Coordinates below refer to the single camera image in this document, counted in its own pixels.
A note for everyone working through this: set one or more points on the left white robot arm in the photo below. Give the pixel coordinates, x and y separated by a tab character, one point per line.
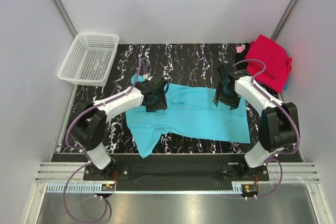
87	129

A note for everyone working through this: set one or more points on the corner metal post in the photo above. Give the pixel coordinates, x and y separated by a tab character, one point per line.
65	17
284	18

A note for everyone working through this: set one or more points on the right corner metal post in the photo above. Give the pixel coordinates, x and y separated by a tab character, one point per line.
284	18

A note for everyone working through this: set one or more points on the left corner metal post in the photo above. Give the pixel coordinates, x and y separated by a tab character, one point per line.
65	17

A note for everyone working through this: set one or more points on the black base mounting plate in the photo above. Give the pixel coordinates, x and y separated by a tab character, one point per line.
176	172

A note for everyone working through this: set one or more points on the pink paper tag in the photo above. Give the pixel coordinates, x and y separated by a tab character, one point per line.
240	49

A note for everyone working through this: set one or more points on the white plastic basket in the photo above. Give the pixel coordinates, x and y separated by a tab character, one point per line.
89	59

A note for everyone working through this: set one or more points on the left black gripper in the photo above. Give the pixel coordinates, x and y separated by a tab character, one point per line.
161	105

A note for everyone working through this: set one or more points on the cyan t shirt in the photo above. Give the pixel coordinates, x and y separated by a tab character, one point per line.
190	113

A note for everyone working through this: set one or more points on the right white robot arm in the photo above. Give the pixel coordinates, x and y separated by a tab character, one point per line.
278	130

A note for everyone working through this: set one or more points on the folded red t shirt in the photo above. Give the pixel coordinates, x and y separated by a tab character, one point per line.
265	52

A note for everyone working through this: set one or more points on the folded black t shirt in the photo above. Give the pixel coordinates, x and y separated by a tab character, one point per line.
241	56

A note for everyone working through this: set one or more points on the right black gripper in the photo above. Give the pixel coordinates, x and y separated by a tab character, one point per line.
233	102

